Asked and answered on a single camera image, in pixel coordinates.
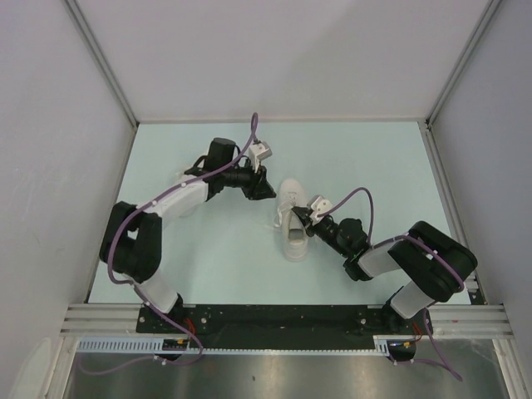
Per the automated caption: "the aluminium frame rail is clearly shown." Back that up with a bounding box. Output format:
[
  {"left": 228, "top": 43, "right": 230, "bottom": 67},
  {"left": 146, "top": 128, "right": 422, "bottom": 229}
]
[{"left": 419, "top": 121, "right": 531, "bottom": 398}]

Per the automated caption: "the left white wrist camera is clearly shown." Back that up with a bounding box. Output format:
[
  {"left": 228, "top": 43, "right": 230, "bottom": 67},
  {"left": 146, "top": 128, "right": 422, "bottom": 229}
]
[{"left": 248, "top": 140, "right": 273, "bottom": 173}]

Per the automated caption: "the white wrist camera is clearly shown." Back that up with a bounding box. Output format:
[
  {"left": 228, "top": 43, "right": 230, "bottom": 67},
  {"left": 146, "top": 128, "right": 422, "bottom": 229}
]
[
  {"left": 308, "top": 195, "right": 333, "bottom": 224},
  {"left": 248, "top": 140, "right": 273, "bottom": 173}
]

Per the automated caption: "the grey slotted cable duct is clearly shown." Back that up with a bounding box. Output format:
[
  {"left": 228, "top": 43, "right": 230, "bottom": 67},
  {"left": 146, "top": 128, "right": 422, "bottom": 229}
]
[{"left": 77, "top": 337, "right": 415, "bottom": 356}]

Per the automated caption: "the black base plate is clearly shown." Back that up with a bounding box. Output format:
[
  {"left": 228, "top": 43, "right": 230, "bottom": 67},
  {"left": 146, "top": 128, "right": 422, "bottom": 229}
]
[{"left": 135, "top": 301, "right": 434, "bottom": 352}]

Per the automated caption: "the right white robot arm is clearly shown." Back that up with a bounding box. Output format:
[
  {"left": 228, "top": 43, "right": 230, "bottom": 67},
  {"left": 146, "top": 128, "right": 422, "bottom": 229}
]
[{"left": 293, "top": 206, "right": 478, "bottom": 333}]

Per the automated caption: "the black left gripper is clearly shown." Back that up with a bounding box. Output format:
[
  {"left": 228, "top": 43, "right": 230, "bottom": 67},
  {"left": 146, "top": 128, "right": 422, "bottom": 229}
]
[{"left": 221, "top": 157, "right": 276, "bottom": 201}]

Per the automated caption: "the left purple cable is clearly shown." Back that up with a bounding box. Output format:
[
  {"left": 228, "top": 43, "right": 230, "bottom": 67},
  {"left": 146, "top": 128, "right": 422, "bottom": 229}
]
[{"left": 78, "top": 111, "right": 261, "bottom": 373}]

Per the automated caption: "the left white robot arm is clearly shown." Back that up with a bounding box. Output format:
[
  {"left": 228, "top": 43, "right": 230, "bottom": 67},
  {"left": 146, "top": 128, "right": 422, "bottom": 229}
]
[{"left": 99, "top": 138, "right": 276, "bottom": 333}]

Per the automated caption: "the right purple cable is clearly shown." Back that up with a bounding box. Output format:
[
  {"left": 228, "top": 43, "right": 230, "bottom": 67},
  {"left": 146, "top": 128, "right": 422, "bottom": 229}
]
[{"left": 328, "top": 187, "right": 466, "bottom": 382}]

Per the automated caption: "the purple cable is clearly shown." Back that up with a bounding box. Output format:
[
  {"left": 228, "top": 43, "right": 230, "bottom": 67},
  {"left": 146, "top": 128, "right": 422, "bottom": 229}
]
[
  {"left": 78, "top": 111, "right": 261, "bottom": 373},
  {"left": 328, "top": 187, "right": 466, "bottom": 382}
]

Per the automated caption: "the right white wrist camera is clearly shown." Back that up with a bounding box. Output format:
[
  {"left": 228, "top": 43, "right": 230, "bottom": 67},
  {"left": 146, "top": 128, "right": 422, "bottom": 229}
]
[{"left": 308, "top": 195, "right": 333, "bottom": 224}]

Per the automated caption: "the white sneaker with laces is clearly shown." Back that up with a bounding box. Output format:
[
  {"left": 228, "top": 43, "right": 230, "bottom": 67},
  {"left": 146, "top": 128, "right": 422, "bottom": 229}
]
[{"left": 274, "top": 179, "right": 308, "bottom": 262}]

